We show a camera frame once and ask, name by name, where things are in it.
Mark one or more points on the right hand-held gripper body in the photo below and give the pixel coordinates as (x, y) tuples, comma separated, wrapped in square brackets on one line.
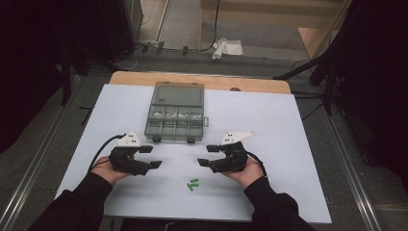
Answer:
[(234, 160)]

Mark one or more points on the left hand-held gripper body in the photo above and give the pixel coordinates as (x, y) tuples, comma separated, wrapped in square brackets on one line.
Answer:
[(125, 160)]

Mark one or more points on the translucent grey compartment box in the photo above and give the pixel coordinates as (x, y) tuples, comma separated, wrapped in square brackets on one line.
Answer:
[(178, 96)]

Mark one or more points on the person's right hand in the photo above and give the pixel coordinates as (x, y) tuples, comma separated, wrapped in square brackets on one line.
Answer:
[(248, 174)]

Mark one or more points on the person's left hand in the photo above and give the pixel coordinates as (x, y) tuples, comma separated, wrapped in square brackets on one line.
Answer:
[(104, 170)]

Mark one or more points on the clear plastic packet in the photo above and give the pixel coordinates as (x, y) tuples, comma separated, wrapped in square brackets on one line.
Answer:
[(170, 113), (156, 114), (196, 116), (183, 115)]

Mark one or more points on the white board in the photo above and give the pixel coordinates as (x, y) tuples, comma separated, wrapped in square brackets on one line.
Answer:
[(275, 122)]

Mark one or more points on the wooden table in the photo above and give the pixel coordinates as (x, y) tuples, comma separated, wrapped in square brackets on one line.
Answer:
[(134, 78)]

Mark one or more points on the black metal stand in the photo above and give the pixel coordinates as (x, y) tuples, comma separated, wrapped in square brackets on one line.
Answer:
[(327, 83), (66, 80)]

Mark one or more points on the crumpled white paper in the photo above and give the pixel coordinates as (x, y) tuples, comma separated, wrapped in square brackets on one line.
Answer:
[(227, 47)]

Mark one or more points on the black cabinet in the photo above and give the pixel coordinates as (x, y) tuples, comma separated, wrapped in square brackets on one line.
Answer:
[(122, 25)]

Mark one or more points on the metal floor rail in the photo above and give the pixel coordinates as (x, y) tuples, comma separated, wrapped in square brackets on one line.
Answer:
[(352, 179), (35, 163)]

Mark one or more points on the light wooden frame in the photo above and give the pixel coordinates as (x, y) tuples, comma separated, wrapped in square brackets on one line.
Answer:
[(272, 12)]

